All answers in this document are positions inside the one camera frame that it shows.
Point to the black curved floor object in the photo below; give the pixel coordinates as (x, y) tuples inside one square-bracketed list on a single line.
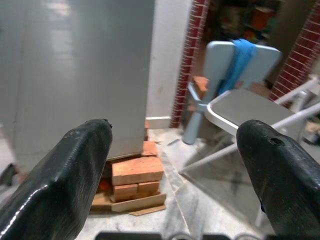
[(7, 175)]

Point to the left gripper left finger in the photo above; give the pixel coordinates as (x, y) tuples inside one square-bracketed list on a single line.
[(57, 190)]

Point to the broken red brick piece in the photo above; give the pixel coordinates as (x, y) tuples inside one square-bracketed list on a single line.
[(200, 86)]

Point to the white fridge door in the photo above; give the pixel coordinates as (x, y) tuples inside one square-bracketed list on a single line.
[(87, 62)]

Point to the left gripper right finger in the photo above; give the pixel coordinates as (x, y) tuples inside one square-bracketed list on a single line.
[(287, 187)]

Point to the blue cloth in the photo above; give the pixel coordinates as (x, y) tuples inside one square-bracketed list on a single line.
[(240, 62)]

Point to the light blue plastic chair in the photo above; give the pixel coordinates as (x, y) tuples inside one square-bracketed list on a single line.
[(217, 62)]

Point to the white folding chair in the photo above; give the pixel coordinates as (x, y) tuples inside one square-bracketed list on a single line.
[(250, 107)]

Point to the small orange item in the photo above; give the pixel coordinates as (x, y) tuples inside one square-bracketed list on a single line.
[(105, 185)]

